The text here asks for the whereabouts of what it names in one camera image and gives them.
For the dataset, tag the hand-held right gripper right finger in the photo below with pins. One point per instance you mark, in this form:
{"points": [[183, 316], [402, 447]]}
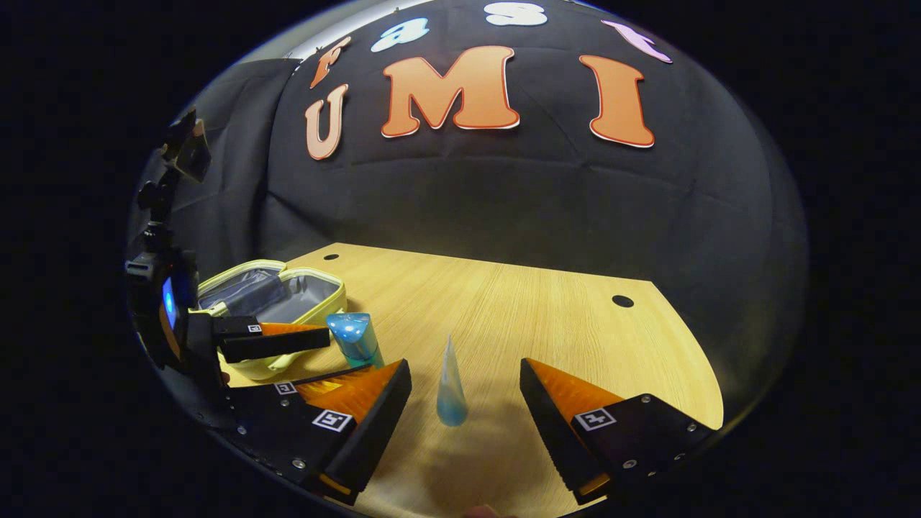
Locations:
{"points": [[547, 424]]}

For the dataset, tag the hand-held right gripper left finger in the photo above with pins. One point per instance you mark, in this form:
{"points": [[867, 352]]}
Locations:
{"points": [[381, 424]]}

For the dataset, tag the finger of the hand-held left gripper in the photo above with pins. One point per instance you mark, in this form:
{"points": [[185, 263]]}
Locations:
{"points": [[259, 396], [273, 345]]}

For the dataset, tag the pale yellow suitcase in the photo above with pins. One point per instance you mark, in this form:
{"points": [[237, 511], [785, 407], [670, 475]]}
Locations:
{"points": [[302, 295]]}

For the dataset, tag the clear blue skin care tube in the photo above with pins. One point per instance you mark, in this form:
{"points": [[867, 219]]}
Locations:
{"points": [[452, 403]]}

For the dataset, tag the blue skin care bottle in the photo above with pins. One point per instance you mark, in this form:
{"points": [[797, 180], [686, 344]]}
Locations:
{"points": [[352, 338]]}

